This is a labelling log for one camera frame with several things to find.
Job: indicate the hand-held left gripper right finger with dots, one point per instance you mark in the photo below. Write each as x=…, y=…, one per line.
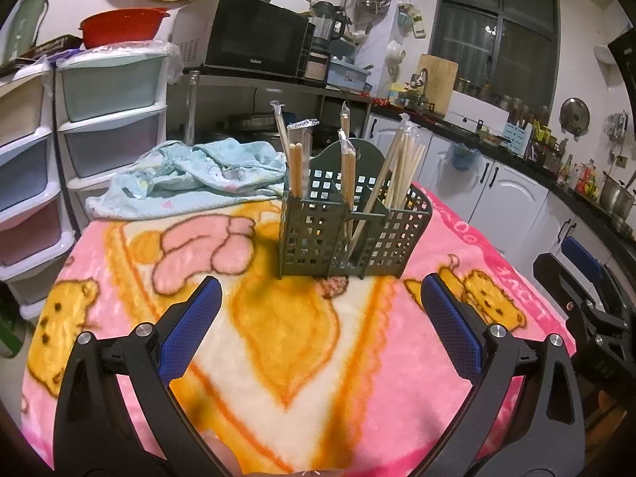
x=452, y=328

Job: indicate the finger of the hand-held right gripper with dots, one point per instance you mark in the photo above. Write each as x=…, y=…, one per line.
x=584, y=258
x=556, y=278

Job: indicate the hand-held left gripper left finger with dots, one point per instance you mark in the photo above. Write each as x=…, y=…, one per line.
x=191, y=328

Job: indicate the green plastic utensil basket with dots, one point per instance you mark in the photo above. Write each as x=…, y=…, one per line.
x=308, y=238

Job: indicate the bunch of chopsticks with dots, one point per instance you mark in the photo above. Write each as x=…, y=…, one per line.
x=298, y=164

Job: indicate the hanging steel utensils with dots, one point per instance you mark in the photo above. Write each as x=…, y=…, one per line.
x=616, y=126

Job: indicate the steel stock pot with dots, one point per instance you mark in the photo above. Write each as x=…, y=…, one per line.
x=616, y=196

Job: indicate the pink printed blanket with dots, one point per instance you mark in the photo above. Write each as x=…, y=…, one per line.
x=278, y=338

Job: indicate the group of condiment bottles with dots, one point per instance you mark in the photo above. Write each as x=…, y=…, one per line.
x=576, y=169

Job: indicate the white kitchen cabinets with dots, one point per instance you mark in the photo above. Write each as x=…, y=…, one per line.
x=512, y=194

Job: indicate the light blue knife block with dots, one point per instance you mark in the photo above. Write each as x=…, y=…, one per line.
x=516, y=139

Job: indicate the hanging steel pot lid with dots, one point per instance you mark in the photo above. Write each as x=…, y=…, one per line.
x=574, y=114

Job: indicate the blue plastic bag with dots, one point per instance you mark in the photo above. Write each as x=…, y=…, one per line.
x=462, y=156

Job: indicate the glass bowl with food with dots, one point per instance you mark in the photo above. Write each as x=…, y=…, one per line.
x=489, y=136

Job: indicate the light blue printed cloth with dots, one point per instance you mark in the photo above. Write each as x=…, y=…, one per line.
x=198, y=169

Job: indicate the row of spice jars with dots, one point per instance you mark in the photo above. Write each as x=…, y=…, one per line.
x=502, y=99

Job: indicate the black range hood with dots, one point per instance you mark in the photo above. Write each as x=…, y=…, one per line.
x=623, y=49

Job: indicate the wooden cutting board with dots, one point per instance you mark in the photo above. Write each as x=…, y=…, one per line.
x=442, y=82

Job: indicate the teal plastic drawer tower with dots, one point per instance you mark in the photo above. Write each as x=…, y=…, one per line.
x=114, y=109

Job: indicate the steel faucet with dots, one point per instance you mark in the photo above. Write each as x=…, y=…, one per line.
x=420, y=84

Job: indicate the multicolour plastic drawer tower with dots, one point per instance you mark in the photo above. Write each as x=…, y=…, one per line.
x=22, y=159

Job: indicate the yellow container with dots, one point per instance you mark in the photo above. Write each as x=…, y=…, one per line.
x=397, y=92

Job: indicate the dark framed window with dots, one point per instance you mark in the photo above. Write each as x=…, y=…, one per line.
x=497, y=25

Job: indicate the steel shelf rack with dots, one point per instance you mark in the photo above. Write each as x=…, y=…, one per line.
x=278, y=87

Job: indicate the blue plastic tub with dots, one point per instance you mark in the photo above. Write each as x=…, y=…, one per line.
x=348, y=74

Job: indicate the black microwave oven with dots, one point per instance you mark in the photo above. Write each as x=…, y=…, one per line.
x=253, y=30

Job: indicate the red plastic basin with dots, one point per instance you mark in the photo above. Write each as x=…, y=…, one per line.
x=121, y=25

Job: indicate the black tray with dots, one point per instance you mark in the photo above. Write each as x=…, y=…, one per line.
x=49, y=49

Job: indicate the black blender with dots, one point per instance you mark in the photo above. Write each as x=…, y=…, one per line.
x=325, y=25

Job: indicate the hanging steel bowl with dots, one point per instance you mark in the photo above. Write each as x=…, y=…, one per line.
x=372, y=0

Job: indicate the white wall lamp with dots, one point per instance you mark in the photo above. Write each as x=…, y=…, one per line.
x=603, y=54

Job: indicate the wall utensil holder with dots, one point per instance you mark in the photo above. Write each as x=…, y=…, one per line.
x=410, y=17

